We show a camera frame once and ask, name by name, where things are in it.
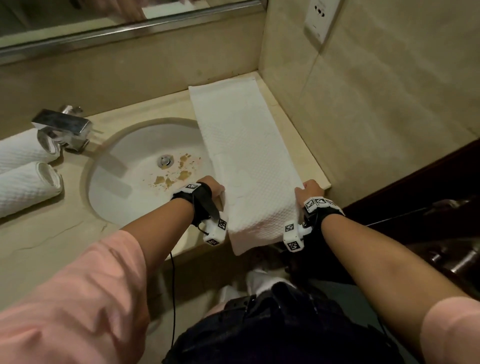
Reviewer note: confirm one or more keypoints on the chrome faucet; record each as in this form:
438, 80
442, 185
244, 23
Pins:
63, 129

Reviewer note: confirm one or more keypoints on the wall mirror with metal frame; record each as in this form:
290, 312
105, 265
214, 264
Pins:
112, 18

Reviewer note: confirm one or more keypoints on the pink sleeve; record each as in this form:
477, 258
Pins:
452, 330
71, 300

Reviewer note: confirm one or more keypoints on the white wall socket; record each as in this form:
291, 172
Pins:
320, 18

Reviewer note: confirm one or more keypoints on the rolled white towel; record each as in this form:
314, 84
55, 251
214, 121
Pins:
22, 148
26, 185

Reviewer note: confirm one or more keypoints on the right wrist tracker with markers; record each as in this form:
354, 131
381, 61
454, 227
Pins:
311, 217

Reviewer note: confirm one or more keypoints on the white shoe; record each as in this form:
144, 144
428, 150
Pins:
262, 281

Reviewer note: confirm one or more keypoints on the person's left hand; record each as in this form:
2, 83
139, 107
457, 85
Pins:
213, 186

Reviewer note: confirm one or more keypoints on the chrome sink drain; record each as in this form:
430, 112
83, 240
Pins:
165, 161

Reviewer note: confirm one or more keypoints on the person's left fingers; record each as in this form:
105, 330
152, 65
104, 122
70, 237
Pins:
221, 189

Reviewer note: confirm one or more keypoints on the pink left sleeve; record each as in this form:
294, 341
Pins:
71, 300

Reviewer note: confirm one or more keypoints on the dark shorts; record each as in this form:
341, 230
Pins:
277, 326

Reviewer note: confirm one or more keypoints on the dark wooden door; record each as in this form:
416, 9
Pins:
420, 217

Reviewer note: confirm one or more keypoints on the pink right sleeve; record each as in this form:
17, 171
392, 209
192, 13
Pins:
452, 330

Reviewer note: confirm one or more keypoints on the person's left forearm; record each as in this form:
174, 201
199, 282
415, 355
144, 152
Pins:
161, 232

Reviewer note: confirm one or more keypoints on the left wrist tracker with markers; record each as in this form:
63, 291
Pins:
202, 204

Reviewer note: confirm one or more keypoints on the person's right fingers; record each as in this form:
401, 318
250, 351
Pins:
310, 184

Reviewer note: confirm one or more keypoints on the wrist tracker with markers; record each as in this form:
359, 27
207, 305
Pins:
202, 204
311, 217

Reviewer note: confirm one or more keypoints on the white waffle towel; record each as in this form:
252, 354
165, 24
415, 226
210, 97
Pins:
243, 157

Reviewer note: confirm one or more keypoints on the person's right forearm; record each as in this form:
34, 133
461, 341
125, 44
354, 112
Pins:
378, 262

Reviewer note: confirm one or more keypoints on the person's right hand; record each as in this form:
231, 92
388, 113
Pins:
304, 195

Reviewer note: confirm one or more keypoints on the white oval sink basin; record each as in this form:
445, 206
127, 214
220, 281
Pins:
131, 176

